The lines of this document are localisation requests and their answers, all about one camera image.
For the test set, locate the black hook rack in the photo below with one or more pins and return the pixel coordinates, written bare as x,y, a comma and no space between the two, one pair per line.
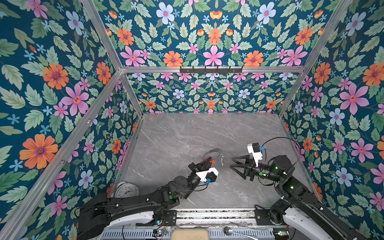
208,70

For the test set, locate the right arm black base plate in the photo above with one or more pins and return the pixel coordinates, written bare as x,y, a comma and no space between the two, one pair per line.
266,217

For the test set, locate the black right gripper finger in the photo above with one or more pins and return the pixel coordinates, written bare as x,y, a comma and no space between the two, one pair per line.
242,160
240,169

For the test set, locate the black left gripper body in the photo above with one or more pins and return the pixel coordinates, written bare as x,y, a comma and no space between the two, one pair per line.
194,168

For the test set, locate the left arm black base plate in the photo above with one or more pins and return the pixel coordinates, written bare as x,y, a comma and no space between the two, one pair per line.
165,218

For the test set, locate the beige pad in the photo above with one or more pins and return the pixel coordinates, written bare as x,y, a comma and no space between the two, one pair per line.
190,235

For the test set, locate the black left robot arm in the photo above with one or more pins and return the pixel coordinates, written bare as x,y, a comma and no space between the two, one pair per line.
101,210

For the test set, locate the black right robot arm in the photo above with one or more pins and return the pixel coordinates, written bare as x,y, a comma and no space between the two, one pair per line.
297,207

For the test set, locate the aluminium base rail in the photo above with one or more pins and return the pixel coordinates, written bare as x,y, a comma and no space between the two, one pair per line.
243,217

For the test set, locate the round metal knob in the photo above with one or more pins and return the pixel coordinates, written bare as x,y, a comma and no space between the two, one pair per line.
228,231

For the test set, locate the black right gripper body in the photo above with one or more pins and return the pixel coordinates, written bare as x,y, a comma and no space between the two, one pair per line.
252,173

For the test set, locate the white analog clock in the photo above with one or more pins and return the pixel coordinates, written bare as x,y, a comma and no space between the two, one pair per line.
126,190

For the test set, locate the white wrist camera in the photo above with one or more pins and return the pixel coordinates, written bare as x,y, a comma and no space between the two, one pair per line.
256,151
208,176

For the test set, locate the metal keyring with red grip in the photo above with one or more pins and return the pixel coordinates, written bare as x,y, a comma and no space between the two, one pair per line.
217,154

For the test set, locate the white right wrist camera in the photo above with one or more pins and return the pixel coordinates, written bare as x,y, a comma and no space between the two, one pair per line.
256,151

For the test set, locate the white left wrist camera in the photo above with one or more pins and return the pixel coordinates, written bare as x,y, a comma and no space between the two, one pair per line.
208,176

